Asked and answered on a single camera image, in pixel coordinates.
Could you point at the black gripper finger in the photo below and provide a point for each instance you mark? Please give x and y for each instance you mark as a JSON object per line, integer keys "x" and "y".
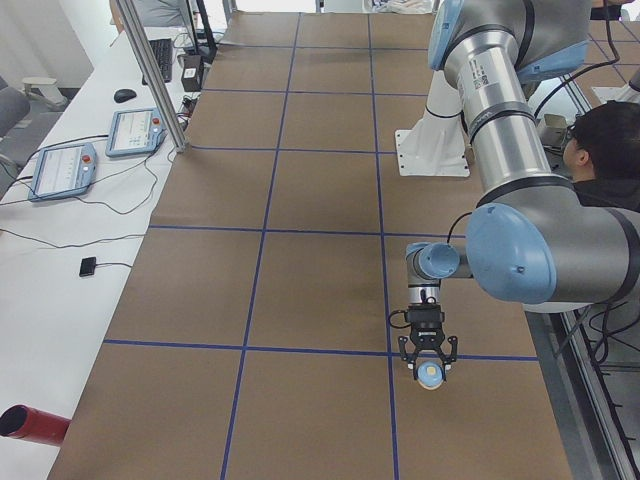
{"x": 448, "y": 359}
{"x": 409, "y": 352}

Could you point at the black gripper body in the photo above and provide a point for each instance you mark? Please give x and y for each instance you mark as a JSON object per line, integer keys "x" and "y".
{"x": 426, "y": 337}

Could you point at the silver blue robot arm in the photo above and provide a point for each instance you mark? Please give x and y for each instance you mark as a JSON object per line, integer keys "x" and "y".
{"x": 529, "y": 240}

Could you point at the brown paper table cover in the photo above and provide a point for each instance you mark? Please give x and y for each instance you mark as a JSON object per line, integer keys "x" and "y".
{"x": 251, "y": 341}

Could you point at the person in black shirt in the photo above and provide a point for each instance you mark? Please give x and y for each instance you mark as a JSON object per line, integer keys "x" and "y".
{"x": 602, "y": 156}

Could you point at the small black square device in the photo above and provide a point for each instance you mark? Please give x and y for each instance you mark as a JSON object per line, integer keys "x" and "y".
{"x": 88, "y": 266}

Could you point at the far blue teach pendant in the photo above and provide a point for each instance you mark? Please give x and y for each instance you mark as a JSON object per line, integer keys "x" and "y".
{"x": 135, "y": 132}

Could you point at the blue teach pendant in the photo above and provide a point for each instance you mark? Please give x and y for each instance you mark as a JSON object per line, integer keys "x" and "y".
{"x": 63, "y": 171}
{"x": 135, "y": 132}

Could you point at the black box with label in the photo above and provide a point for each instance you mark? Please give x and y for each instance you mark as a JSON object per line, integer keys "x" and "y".
{"x": 192, "y": 73}

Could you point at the black computer mouse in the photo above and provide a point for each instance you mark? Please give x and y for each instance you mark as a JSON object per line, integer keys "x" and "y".
{"x": 123, "y": 95}

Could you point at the black keyboard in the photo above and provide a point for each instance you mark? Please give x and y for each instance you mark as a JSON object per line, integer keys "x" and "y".
{"x": 162, "y": 50}

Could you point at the near blue teach pendant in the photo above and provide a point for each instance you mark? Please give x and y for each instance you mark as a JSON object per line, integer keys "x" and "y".
{"x": 63, "y": 171}

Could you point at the red cylinder tube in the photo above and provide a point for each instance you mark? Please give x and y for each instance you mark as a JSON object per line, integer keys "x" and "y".
{"x": 30, "y": 424}

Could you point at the grey office chair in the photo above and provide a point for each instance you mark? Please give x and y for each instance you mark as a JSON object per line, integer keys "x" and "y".
{"x": 14, "y": 108}

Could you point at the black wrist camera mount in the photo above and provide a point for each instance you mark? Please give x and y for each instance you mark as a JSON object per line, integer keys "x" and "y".
{"x": 428, "y": 316}

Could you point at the aluminium frame post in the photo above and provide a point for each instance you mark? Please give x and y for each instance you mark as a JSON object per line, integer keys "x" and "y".
{"x": 151, "y": 71}

